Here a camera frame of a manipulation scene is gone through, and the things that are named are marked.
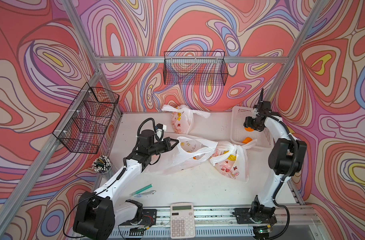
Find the orange fruit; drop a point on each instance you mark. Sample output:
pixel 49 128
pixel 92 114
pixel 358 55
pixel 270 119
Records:
pixel 249 129
pixel 247 140

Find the cup of pens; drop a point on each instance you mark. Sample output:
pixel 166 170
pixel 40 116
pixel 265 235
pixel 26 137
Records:
pixel 102 164

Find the black wire basket left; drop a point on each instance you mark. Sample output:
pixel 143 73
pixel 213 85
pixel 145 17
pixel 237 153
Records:
pixel 89 117

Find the black wire basket back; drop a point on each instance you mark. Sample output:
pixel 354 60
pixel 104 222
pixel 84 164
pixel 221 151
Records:
pixel 195 68

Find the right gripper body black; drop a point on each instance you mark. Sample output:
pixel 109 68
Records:
pixel 258 124

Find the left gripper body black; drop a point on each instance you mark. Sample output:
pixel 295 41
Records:
pixel 157 148

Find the white desk calculator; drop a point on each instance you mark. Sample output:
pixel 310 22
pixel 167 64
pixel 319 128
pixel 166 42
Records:
pixel 182 221

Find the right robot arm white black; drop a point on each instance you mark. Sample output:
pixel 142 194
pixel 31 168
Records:
pixel 285 160

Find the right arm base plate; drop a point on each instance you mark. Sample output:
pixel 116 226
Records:
pixel 266 216

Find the white plastic fruit basket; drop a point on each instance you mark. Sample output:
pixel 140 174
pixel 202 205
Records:
pixel 239 133

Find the green pen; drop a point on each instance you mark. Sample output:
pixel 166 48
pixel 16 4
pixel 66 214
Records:
pixel 141 190

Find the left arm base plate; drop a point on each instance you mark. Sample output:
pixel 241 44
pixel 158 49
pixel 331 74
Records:
pixel 146 218

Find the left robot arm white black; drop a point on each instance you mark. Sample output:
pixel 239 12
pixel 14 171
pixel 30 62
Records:
pixel 97 213

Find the printed white plastic bag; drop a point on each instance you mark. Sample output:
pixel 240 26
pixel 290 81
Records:
pixel 231 160

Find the black wire basket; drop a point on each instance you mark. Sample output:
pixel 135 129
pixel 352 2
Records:
pixel 195 68
pixel 89 117

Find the orange fruit bottom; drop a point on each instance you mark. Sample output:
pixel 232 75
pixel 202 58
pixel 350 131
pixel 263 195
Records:
pixel 247 140

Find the clear plastic bag bottom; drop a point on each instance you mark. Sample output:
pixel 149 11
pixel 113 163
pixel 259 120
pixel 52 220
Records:
pixel 189 152

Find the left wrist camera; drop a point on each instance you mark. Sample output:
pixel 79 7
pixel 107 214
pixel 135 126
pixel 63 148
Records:
pixel 160 128

